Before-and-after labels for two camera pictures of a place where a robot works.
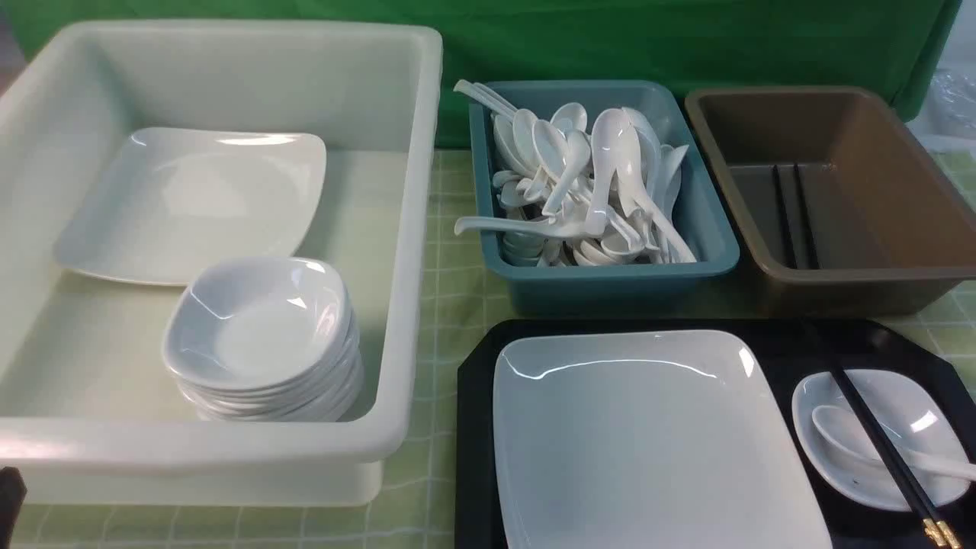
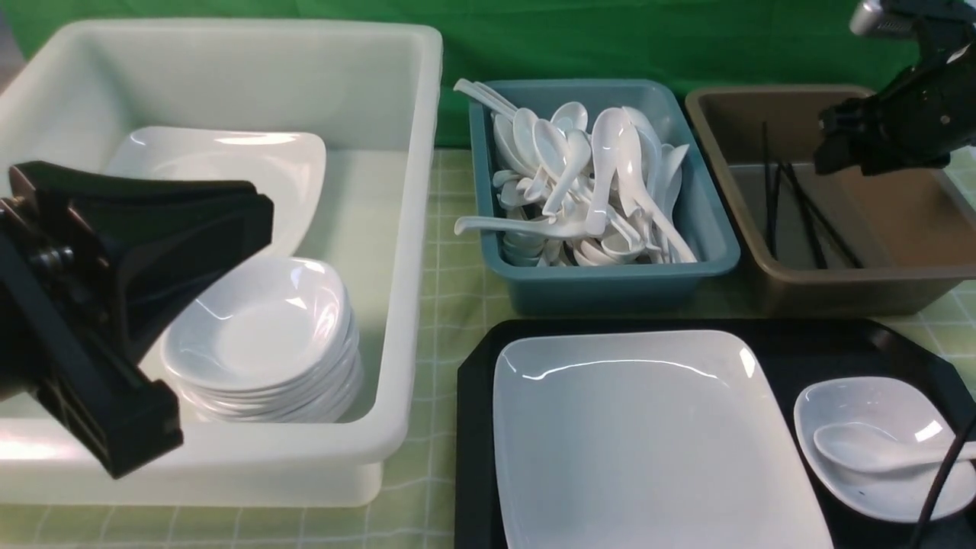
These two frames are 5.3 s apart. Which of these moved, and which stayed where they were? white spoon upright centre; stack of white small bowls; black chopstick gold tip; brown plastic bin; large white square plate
Moved: black chopstick gold tip
Stayed: stack of white small bowls; white spoon upright centre; large white square plate; brown plastic bin
